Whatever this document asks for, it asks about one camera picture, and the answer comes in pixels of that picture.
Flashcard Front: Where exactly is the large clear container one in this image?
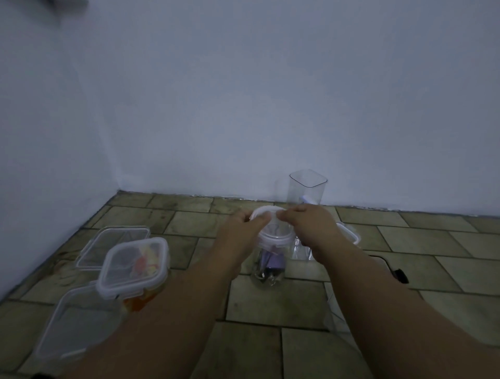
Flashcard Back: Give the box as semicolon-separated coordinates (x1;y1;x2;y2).
73;225;152;271

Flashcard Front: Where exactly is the round clear jar with clips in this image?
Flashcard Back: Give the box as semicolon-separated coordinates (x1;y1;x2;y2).
249;218;294;288

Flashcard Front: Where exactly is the large rectangular clear container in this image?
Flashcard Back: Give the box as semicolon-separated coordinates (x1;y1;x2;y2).
323;287;356;344

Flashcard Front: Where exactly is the black-rimmed clear lid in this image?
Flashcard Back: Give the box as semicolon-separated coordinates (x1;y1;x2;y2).
369;256;410;285

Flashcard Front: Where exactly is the purple binder clip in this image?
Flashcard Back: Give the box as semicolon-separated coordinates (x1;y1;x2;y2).
259;249;284;274

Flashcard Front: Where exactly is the pile of black binder clips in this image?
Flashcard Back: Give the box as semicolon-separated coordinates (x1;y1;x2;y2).
256;267;282;284

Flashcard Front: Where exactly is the person's left forearm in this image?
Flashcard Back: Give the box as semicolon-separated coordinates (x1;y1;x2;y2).
58;254;243;379

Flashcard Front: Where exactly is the small square clear container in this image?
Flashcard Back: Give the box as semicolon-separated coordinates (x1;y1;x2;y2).
291;234;314;261

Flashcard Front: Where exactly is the large clear container two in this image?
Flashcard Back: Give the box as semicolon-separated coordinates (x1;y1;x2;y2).
31;282;124;372

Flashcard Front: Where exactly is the person's right forearm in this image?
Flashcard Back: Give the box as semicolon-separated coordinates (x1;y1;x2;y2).
320;238;500;379

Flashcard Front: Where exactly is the person's left hand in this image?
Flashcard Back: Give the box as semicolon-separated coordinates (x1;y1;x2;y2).
212;209;272;280

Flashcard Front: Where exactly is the person's right hand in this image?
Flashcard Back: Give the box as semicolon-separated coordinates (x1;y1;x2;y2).
277;204;344;266

